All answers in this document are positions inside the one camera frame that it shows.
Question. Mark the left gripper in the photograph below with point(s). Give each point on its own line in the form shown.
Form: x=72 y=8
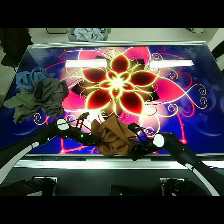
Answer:
x=86 y=136

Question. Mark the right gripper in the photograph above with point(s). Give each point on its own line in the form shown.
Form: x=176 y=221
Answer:
x=142 y=151

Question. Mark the brown shirt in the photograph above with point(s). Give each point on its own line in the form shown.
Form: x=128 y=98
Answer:
x=111 y=136

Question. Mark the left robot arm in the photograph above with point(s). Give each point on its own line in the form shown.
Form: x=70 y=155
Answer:
x=31 y=141

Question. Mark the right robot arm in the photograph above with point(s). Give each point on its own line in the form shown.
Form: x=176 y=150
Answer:
x=186 y=156

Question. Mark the grey garment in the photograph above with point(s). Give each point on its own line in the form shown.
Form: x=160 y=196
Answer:
x=46 y=96

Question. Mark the blue garment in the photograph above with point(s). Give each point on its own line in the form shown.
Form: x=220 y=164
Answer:
x=28 y=78

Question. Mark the heap of clothes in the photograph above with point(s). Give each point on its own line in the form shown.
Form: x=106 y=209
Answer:
x=88 y=34

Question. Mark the silver frame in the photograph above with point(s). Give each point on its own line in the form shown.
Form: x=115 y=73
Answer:
x=100 y=164

